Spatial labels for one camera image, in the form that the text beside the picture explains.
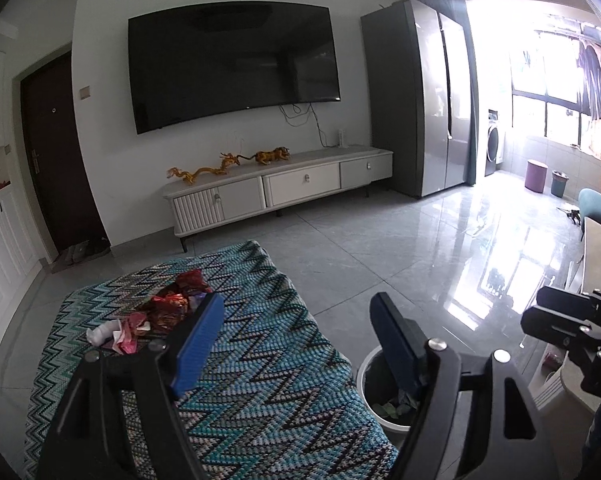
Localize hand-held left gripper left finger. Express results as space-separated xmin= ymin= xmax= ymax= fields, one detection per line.
xmin=40 ymin=292 xmax=226 ymax=480

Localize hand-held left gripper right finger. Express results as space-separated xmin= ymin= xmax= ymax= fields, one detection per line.
xmin=369 ymin=291 xmax=564 ymax=480

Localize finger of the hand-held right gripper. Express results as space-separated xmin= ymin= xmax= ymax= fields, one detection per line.
xmin=521 ymin=307 xmax=589 ymax=345
xmin=535 ymin=286 xmax=594 ymax=315

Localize multicoloured snack packet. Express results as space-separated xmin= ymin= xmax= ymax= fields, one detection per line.
xmin=147 ymin=291 xmax=192 ymax=334

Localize red crinkled plastic wrapper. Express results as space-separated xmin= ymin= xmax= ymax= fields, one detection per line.
xmin=174 ymin=269 xmax=214 ymax=297

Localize pink wrapper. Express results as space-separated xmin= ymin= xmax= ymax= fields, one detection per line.
xmin=111 ymin=311 xmax=152 ymax=357

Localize white waste bin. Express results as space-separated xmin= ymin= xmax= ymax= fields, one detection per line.
xmin=355 ymin=344 xmax=421 ymax=435

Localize white tissue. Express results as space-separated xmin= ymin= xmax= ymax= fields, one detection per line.
xmin=86 ymin=320 xmax=124 ymax=347

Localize beige side table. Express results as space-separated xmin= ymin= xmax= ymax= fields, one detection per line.
xmin=528 ymin=215 xmax=601 ymax=411

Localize green leaf scraps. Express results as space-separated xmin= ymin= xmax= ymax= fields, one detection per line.
xmin=375 ymin=394 xmax=407 ymax=419

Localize zigzag patterned blanket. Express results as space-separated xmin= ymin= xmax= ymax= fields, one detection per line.
xmin=23 ymin=240 xmax=401 ymax=480

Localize teal chair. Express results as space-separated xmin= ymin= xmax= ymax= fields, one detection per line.
xmin=578 ymin=187 xmax=601 ymax=229

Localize teal waste bin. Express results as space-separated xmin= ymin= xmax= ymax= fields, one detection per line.
xmin=551 ymin=170 xmax=572 ymax=199

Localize purple stool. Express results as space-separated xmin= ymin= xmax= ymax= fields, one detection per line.
xmin=527 ymin=159 xmax=548 ymax=194

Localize pair of grey slippers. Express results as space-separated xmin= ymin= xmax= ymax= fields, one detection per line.
xmin=63 ymin=242 xmax=94 ymax=266

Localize washing machine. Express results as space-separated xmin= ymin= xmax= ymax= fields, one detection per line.
xmin=485 ymin=109 xmax=506 ymax=177

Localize black framed balcony window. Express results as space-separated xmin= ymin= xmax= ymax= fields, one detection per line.
xmin=511 ymin=25 xmax=601 ymax=152

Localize golden dragon figurine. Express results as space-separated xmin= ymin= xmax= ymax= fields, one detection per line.
xmin=166 ymin=152 xmax=244 ymax=184

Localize white television cabinet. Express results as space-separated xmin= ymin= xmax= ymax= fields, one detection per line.
xmin=160 ymin=145 xmax=395 ymax=253

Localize golden tiger figurine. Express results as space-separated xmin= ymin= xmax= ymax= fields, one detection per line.
xmin=253 ymin=146 xmax=290 ymax=165

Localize hanging clothes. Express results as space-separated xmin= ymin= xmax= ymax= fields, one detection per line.
xmin=575 ymin=35 xmax=601 ymax=122

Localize white cupboard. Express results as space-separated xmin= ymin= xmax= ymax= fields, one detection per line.
xmin=0 ymin=47 xmax=44 ymax=381

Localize dark brown door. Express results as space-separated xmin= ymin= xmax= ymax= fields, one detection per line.
xmin=19 ymin=52 xmax=106 ymax=262

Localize grey refrigerator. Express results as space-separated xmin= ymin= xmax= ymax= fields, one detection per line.
xmin=361 ymin=0 xmax=479 ymax=199

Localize black television cables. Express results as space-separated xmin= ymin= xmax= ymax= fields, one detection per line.
xmin=279 ymin=101 xmax=341 ymax=149

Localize black wall television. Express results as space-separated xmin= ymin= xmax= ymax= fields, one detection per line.
xmin=128 ymin=1 xmax=342 ymax=136

